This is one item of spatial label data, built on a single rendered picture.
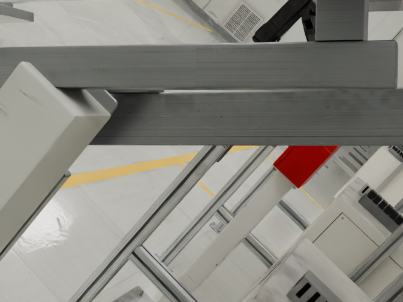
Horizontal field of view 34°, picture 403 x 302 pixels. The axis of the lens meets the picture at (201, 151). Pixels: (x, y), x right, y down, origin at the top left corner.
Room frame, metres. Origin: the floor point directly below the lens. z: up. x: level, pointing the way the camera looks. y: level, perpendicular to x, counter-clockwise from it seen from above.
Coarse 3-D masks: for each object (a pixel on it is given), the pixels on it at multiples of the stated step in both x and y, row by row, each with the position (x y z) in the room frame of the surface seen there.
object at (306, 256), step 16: (304, 240) 1.35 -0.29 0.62; (288, 256) 1.19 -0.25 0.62; (304, 256) 1.25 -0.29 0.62; (320, 256) 1.34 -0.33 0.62; (272, 272) 1.15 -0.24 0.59; (288, 272) 1.11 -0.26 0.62; (304, 272) 1.17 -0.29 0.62; (320, 272) 1.25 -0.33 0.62; (336, 272) 1.33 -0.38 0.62; (256, 288) 1.17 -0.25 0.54; (272, 288) 0.98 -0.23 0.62; (288, 288) 1.04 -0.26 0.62; (336, 288) 1.23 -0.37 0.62; (352, 288) 1.31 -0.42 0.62
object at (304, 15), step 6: (306, 6) 1.05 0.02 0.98; (312, 6) 1.05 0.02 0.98; (300, 12) 1.05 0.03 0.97; (306, 12) 1.03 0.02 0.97; (312, 12) 1.04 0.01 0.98; (306, 18) 1.03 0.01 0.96; (312, 18) 1.03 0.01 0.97; (306, 24) 1.03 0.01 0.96; (312, 24) 1.03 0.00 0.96; (306, 36) 1.03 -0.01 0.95
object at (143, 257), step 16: (96, 96) 0.72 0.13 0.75; (112, 96) 0.71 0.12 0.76; (112, 112) 0.71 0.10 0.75; (128, 256) 1.44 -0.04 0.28; (144, 256) 1.44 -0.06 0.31; (144, 272) 1.43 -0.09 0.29; (160, 272) 1.43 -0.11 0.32; (160, 288) 1.42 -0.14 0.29; (176, 288) 1.42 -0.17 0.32; (304, 288) 1.00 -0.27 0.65; (320, 288) 1.01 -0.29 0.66
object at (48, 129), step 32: (0, 96) 0.45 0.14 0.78; (32, 96) 0.44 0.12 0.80; (64, 96) 0.45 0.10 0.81; (0, 128) 0.44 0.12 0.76; (32, 128) 0.44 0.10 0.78; (64, 128) 0.44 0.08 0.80; (96, 128) 0.48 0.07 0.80; (0, 160) 0.44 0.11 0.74; (32, 160) 0.44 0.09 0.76; (64, 160) 0.47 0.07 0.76; (0, 192) 0.44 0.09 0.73; (32, 192) 0.46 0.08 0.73; (0, 224) 0.45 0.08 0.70
